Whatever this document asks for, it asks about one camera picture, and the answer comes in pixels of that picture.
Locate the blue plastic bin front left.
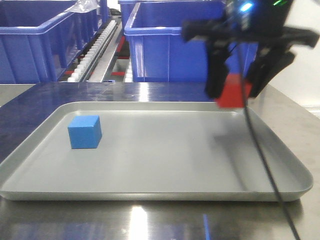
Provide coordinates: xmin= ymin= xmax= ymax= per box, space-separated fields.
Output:
xmin=0 ymin=0 xmax=109 ymax=84

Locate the red cube block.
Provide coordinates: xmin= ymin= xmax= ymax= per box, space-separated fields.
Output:
xmin=215 ymin=73 xmax=245 ymax=109

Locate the grey metal tray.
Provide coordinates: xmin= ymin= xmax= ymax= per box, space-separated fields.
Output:
xmin=0 ymin=101 xmax=314 ymax=202

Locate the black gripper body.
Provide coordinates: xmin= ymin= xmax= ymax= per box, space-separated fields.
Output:
xmin=181 ymin=0 xmax=320 ymax=57

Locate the blue plastic bin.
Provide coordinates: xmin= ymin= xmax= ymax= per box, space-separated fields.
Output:
xmin=119 ymin=0 xmax=225 ymax=27
xmin=124 ymin=1 xmax=258 ymax=83
xmin=0 ymin=0 xmax=109 ymax=84

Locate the black cable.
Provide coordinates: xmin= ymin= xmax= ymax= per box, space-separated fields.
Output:
xmin=236 ymin=41 xmax=301 ymax=240

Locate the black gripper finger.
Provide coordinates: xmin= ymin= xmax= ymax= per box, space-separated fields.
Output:
xmin=246 ymin=51 xmax=295 ymax=98
xmin=204 ymin=40 xmax=231 ymax=98

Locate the white roller track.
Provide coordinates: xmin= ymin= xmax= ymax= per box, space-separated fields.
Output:
xmin=67 ymin=20 xmax=117 ymax=83

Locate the clear plastic bag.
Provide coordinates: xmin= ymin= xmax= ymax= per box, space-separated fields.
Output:
xmin=66 ymin=0 xmax=101 ymax=14

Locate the steel divider rail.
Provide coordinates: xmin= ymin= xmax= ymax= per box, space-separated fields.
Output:
xmin=84 ymin=17 xmax=130 ymax=83

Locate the blue plastic bin front right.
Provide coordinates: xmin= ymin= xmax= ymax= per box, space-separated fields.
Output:
xmin=124 ymin=1 xmax=258 ymax=83

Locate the blue plastic bin rear right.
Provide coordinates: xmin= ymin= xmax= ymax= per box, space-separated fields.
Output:
xmin=119 ymin=0 xmax=225 ymax=27

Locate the blue cube block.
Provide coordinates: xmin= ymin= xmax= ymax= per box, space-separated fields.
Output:
xmin=67 ymin=115 xmax=102 ymax=149

